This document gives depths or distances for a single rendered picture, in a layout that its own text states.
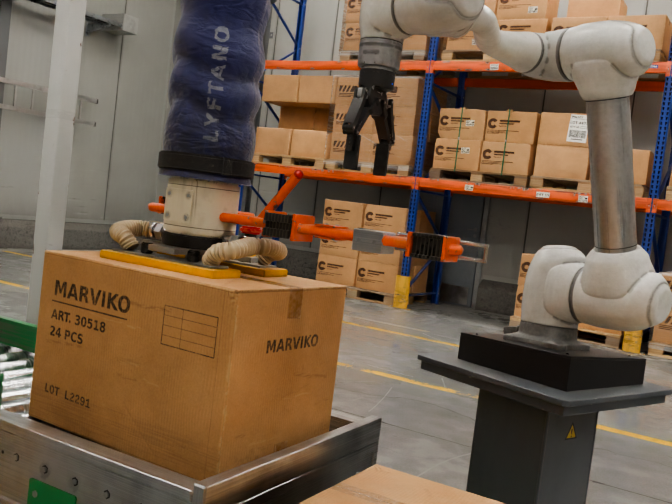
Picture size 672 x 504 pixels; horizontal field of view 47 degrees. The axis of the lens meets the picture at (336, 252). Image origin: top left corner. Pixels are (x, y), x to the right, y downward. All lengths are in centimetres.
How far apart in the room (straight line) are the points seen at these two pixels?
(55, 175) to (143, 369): 312
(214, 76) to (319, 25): 1041
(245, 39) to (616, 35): 84
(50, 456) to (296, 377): 53
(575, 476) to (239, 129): 128
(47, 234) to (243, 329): 328
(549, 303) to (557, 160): 681
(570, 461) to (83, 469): 125
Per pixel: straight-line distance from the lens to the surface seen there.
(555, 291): 210
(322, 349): 178
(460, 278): 1051
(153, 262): 175
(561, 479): 220
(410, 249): 152
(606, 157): 196
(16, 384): 232
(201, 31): 179
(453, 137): 935
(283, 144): 1050
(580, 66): 195
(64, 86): 475
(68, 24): 479
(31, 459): 177
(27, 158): 1203
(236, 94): 177
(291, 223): 165
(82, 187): 1268
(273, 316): 160
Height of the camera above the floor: 113
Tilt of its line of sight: 3 degrees down
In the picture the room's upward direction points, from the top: 7 degrees clockwise
